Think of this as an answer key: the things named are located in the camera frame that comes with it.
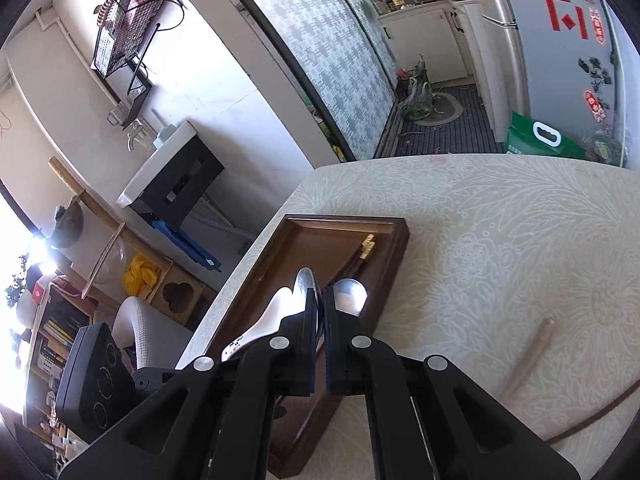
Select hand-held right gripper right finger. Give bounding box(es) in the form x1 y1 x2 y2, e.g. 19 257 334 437
322 287 581 480

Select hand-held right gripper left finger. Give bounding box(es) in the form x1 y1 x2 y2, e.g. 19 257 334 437
57 290 325 480

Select white ceramic spoon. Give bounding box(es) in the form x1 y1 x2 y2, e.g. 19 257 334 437
220 285 296 361

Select large metal spoon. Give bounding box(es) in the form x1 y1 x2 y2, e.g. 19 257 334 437
332 277 368 318

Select small metal spoon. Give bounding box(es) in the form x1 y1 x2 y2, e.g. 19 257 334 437
292 267 323 351

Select dark gold-tipped chopstick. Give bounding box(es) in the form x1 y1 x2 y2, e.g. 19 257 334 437
350 232 378 271
342 245 373 281
542 382 640 445

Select dark wooden tray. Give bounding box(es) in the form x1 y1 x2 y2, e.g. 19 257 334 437
192 214 411 478

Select light wooden chopstick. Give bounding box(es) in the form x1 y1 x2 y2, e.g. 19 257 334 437
500 316 555 401

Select wooden bookshelf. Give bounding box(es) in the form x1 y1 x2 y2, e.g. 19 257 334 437
20 280 101 441

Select white ribbed chair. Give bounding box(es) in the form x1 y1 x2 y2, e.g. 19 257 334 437
111 296 193 368

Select yellow cloth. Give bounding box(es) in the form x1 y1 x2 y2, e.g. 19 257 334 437
122 254 161 297

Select wooden box with cutout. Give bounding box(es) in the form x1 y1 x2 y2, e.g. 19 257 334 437
150 260 218 328

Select dark hat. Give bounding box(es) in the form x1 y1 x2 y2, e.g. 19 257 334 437
50 195 86 250

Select blue cloth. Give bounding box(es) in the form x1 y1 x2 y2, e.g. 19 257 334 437
152 219 222 272

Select long wooden pole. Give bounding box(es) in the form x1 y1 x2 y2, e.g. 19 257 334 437
47 156 166 271

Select metal faucet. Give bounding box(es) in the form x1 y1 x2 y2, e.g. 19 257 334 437
107 105 151 151

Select pale blue container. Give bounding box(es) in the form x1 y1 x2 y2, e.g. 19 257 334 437
154 124 181 148

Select oval floor rug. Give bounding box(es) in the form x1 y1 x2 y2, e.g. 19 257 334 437
412 91 463 127

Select bag of vegetables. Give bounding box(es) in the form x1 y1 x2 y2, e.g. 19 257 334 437
397 55 436 121

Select green paper bag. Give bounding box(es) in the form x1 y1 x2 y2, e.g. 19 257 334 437
504 111 587 161

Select patterned sliding door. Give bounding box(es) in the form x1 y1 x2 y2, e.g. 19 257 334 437
210 0 401 163

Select white kitchen cabinet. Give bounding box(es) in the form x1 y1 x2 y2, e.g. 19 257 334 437
377 0 493 86

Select silver refrigerator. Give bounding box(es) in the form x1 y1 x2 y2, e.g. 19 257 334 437
480 0 632 171

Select white corrugated hose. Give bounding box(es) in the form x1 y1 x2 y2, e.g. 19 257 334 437
192 200 253 246

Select white wall sink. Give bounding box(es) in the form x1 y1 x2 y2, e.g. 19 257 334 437
116 120 226 231

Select black wire wall rack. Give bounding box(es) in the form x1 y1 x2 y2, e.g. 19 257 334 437
90 0 183 96

